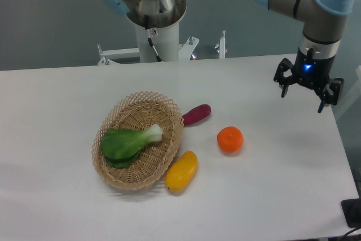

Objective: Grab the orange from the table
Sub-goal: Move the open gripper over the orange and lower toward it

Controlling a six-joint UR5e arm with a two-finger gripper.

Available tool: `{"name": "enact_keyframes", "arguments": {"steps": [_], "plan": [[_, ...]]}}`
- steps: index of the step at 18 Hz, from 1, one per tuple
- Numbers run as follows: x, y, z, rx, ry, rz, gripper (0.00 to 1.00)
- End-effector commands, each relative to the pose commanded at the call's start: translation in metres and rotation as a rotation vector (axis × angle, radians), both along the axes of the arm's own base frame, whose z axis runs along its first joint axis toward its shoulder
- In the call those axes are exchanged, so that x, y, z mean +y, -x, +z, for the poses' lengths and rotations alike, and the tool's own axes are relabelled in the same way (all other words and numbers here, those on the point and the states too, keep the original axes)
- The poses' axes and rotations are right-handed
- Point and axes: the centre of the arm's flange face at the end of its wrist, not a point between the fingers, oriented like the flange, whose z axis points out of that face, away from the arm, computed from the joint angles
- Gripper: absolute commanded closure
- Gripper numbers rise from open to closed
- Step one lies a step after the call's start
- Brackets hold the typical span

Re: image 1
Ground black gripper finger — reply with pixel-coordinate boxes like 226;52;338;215
274;58;294;98
318;78;345;113

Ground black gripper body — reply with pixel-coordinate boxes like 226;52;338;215
290;49;334;91

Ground orange fruit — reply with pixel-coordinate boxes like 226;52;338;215
217;126;244;154

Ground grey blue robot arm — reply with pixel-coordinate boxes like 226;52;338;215
102;0;354;107

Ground purple sweet potato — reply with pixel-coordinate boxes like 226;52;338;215
182;104;212;126

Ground black device at edge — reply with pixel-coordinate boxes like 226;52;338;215
341;198;360;228

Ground yellow mango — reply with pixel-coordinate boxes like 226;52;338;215
165;151;198;194

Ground woven wicker basket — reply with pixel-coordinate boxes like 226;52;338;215
92;91;183;190

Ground green bok choy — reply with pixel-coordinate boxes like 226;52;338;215
100;124;163;169

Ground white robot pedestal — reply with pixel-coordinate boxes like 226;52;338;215
96;0;229;66

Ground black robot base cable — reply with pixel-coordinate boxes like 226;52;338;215
144;14;164;63

